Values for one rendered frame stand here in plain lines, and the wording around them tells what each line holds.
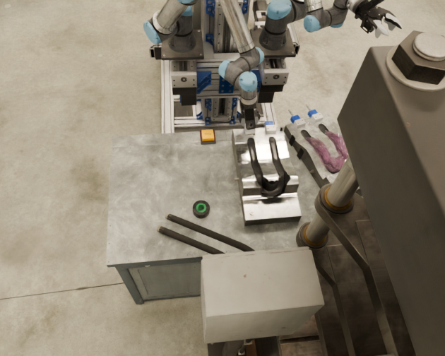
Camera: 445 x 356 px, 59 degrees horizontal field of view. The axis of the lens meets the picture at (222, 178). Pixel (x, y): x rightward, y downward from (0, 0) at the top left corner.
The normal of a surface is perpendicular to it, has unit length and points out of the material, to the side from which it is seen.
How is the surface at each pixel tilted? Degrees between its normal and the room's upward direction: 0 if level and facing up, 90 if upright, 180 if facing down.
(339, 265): 0
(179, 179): 0
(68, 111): 0
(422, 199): 90
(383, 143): 90
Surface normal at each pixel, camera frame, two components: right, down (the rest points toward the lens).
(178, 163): 0.05, -0.52
